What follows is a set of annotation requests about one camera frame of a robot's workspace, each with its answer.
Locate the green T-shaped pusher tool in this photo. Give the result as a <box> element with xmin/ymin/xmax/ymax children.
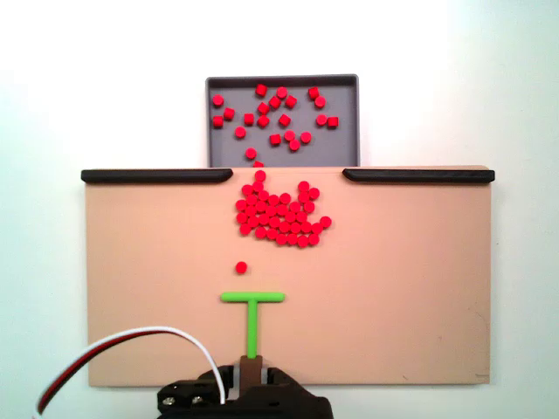
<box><xmin>220</xmin><ymin>291</ymin><xmax>286</xmax><ymax>397</ymax></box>

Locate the white red black cable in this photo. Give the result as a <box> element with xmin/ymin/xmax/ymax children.
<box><xmin>35</xmin><ymin>326</ymin><xmax>227</xmax><ymax>416</ymax></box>

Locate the grey square tray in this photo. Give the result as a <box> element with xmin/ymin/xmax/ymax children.
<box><xmin>204</xmin><ymin>73</ymin><xmax>361</xmax><ymax>168</ymax></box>

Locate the black edge rail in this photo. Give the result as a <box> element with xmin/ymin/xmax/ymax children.
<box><xmin>342</xmin><ymin>168</ymin><xmax>496</xmax><ymax>184</ymax></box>
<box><xmin>80</xmin><ymin>168</ymin><xmax>234</xmax><ymax>184</ymax></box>

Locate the beige flat board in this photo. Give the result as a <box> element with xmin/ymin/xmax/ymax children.
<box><xmin>82</xmin><ymin>164</ymin><xmax>495</xmax><ymax>388</ymax></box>

